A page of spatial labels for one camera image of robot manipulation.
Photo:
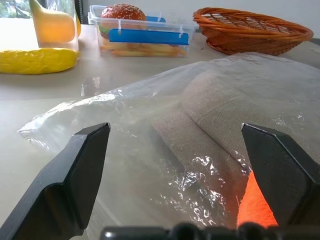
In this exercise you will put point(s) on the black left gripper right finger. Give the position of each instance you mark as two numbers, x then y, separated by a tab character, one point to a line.
282	175

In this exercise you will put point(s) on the brown wicker basket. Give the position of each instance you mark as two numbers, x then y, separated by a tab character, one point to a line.
250	37

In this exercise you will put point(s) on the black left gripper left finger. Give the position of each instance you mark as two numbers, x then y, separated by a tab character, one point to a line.
62	190

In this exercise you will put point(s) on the beige linen cloth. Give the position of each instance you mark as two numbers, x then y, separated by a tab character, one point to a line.
215	112

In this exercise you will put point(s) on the toy hamburger sesame bun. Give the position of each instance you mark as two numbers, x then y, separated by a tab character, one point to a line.
123	15

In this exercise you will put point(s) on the clear food box blue clips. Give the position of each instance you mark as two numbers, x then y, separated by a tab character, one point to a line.
147	37

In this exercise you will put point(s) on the long yellow toy fruit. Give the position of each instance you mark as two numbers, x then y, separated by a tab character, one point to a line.
37	61

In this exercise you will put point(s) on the clear plastic bag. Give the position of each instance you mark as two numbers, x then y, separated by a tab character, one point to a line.
120	112

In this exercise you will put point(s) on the toy french fries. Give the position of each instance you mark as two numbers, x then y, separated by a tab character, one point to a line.
145	50

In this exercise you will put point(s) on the clear plastic cup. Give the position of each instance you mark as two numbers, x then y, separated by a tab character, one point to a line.
72	45

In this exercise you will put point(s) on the yellow orange toy fruit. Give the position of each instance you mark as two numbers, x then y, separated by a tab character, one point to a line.
53	28

